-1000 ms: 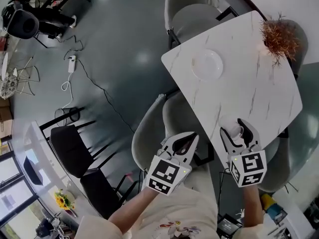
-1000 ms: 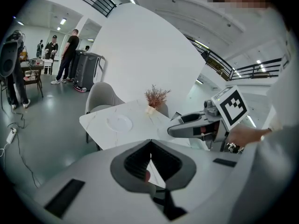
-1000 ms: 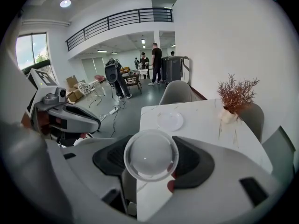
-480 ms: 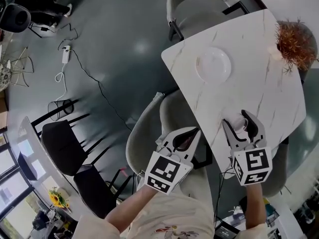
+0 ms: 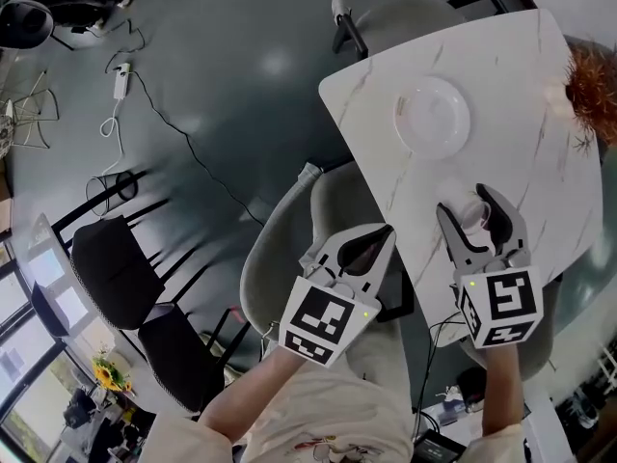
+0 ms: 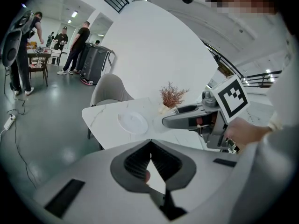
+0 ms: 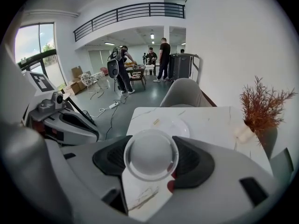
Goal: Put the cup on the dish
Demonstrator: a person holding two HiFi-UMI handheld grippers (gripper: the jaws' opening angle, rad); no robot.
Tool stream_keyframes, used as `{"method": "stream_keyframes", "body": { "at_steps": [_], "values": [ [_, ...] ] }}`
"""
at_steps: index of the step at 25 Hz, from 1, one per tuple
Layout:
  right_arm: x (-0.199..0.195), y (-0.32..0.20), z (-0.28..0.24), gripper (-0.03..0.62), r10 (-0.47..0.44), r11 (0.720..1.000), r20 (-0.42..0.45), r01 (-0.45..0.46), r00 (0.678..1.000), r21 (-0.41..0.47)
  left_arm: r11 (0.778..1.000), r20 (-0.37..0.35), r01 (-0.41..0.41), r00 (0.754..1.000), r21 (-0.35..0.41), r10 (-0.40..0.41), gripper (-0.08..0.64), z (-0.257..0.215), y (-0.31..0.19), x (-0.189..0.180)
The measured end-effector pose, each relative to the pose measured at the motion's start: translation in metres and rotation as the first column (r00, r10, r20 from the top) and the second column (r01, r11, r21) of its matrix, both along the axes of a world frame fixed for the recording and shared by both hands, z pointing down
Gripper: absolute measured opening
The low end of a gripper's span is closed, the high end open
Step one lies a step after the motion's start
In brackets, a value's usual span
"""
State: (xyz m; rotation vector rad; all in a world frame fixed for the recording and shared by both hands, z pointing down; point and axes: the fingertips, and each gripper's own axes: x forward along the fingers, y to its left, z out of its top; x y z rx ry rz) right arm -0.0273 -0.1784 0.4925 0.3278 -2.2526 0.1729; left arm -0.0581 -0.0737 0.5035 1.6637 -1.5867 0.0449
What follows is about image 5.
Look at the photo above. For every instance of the white ceramic plate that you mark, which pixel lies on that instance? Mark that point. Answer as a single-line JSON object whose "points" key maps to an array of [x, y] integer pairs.
{"points": [[434, 118]]}

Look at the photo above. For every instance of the person's white shirt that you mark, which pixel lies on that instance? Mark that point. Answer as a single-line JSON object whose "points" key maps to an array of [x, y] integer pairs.
{"points": [[337, 417]]}

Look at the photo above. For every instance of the person's left forearm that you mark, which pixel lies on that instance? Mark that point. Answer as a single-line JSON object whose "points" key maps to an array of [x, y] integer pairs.
{"points": [[255, 393]]}

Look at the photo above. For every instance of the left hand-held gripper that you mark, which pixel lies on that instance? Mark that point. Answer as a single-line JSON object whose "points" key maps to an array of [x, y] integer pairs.
{"points": [[323, 321]]}

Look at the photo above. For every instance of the white power strip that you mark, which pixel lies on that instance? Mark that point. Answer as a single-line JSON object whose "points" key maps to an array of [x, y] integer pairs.
{"points": [[121, 81]]}

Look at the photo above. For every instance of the small white cup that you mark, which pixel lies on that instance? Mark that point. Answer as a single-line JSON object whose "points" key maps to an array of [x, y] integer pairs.
{"points": [[474, 212]]}

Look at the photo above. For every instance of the grey round device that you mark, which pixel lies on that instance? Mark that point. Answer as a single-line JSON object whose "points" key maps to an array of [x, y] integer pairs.
{"points": [[26, 22]]}

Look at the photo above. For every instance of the black electronic box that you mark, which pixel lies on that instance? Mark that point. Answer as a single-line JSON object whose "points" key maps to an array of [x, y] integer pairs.
{"points": [[438, 449]]}

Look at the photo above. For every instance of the white marble table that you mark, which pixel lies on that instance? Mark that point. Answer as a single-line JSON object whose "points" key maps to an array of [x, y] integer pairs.
{"points": [[530, 171]]}

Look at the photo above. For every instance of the black chair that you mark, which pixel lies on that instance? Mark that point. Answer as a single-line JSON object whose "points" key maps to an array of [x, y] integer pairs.
{"points": [[115, 268], [183, 360]]}

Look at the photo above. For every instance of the person's right forearm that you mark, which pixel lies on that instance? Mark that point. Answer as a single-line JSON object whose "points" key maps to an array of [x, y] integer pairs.
{"points": [[503, 389]]}

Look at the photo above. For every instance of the reddish potted plant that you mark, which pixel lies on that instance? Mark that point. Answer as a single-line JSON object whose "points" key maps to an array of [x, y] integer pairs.
{"points": [[595, 89]]}

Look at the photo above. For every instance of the sunflower bouquet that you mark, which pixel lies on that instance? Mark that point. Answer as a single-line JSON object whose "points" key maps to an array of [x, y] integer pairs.
{"points": [[108, 376]]}

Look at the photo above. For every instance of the black framed glass door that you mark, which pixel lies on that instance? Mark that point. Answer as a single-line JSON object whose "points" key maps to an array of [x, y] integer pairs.
{"points": [[24, 403]]}

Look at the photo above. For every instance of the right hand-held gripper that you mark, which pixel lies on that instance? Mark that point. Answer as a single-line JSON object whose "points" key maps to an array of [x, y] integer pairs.
{"points": [[506, 302]]}

